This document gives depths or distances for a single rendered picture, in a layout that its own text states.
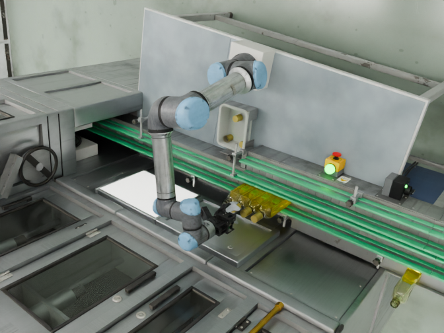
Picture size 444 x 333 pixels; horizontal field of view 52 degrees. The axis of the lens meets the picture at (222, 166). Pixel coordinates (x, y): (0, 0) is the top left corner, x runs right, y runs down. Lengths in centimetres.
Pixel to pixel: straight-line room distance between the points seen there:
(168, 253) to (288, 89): 93
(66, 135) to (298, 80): 123
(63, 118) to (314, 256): 142
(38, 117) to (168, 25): 83
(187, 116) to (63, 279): 80
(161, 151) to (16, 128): 86
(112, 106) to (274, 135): 95
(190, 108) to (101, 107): 110
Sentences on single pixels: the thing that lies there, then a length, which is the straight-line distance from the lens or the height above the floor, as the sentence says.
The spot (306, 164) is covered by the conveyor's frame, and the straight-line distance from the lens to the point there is 218.
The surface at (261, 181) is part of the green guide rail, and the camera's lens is 217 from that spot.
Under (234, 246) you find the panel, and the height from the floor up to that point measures 123.
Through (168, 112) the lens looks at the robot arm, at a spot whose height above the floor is 149.
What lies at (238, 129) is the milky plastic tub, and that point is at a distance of 238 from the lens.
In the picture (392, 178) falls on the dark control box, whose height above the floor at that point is 82.
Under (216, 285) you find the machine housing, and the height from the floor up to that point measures 144.
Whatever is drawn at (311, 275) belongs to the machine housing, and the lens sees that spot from 199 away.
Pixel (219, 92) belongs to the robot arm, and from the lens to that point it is 176.
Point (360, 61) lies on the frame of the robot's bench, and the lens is 263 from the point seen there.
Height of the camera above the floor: 264
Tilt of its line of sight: 48 degrees down
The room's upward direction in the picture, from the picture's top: 115 degrees counter-clockwise
